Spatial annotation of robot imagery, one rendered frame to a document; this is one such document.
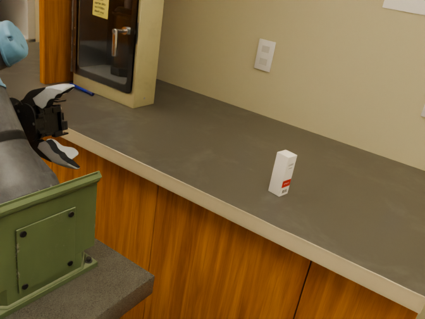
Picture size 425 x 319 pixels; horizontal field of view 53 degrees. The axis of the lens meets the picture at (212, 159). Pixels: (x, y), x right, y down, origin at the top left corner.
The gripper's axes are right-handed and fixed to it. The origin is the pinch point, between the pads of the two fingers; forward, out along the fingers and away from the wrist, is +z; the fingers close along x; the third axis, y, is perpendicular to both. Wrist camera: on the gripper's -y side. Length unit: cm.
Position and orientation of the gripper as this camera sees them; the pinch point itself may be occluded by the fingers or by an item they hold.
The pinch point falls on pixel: (74, 129)
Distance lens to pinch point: 79.5
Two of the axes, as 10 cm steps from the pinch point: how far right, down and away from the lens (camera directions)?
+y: 4.4, -2.5, 8.6
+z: 9.0, 1.6, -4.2
